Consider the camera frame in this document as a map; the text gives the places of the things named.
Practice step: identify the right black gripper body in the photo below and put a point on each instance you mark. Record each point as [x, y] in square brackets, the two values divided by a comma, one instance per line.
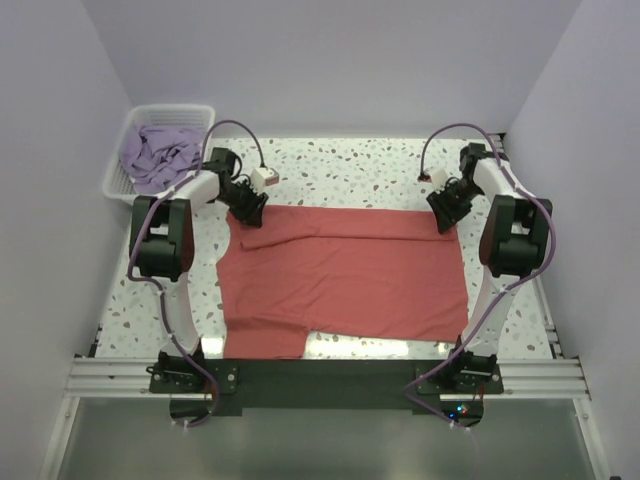
[453, 202]

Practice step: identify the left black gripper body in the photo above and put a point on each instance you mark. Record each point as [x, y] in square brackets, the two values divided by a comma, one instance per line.
[243, 201]

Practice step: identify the salmon red t-shirt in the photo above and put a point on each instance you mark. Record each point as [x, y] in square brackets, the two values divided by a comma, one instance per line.
[374, 273]

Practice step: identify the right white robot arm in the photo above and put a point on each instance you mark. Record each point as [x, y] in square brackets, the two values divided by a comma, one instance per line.
[512, 249]

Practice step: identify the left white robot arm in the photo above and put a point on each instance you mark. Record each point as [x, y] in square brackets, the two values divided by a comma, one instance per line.
[162, 252]

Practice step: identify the purple t-shirt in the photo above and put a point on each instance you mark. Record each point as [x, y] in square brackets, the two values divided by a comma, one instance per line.
[157, 157]

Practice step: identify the white plastic laundry basket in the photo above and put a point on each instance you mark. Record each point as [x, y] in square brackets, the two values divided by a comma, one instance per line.
[116, 184]

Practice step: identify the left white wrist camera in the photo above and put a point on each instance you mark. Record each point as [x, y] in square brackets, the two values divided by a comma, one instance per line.
[263, 177]

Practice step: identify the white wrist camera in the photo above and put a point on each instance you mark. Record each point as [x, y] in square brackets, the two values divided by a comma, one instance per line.
[438, 178]
[263, 177]

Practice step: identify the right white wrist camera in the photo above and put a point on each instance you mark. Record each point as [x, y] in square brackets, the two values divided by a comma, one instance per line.
[438, 178]

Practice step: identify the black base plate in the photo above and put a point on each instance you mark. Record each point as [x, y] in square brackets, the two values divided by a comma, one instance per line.
[325, 384]

